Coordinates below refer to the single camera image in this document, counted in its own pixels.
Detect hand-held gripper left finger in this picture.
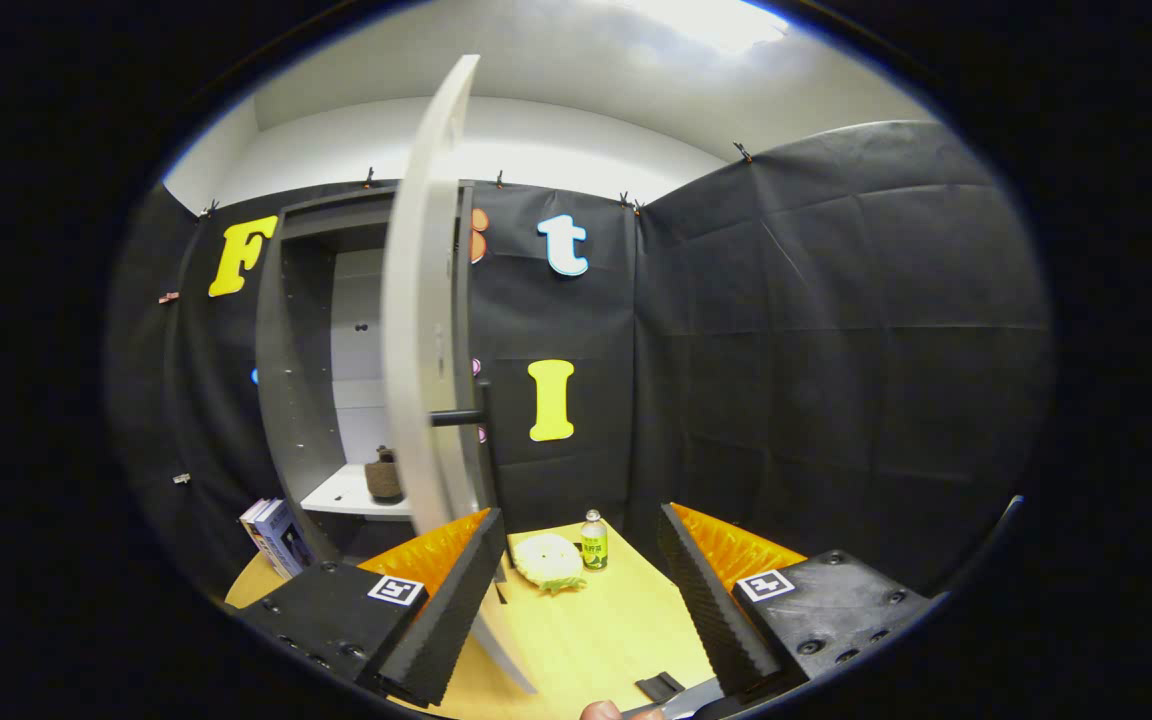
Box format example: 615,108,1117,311
236,507,509,709

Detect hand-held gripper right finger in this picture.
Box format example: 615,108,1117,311
657,502,937,699

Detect brown fuzzy shoe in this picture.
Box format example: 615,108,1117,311
365,446,406,504

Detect grey shoe cabinet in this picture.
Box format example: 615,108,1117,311
255,180,479,567

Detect beige shoe cabinet door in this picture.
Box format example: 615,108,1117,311
380,55,538,696

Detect yellow plush toy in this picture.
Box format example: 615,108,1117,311
513,532,588,597

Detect green drink bottle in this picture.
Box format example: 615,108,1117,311
580,509,610,572

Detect blue cover book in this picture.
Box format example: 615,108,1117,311
258,500,318,580

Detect white cover book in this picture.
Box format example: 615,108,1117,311
239,497,273,553

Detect black backdrop cloth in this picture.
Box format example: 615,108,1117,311
106,120,1053,601

